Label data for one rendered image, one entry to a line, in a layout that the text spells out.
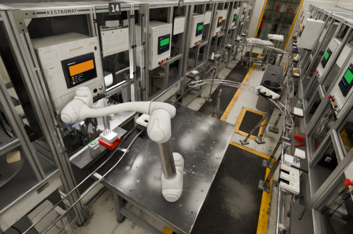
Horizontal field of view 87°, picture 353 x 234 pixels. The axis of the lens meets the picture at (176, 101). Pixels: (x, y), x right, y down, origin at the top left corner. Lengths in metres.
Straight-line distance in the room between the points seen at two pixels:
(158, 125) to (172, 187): 0.58
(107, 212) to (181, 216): 1.07
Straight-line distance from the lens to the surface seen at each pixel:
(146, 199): 1.77
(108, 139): 1.77
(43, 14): 1.36
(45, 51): 1.37
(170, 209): 1.73
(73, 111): 1.30
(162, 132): 1.11
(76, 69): 1.47
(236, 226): 2.56
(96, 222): 2.51
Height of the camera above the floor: 2.20
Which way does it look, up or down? 32 degrees down
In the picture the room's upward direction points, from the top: 6 degrees clockwise
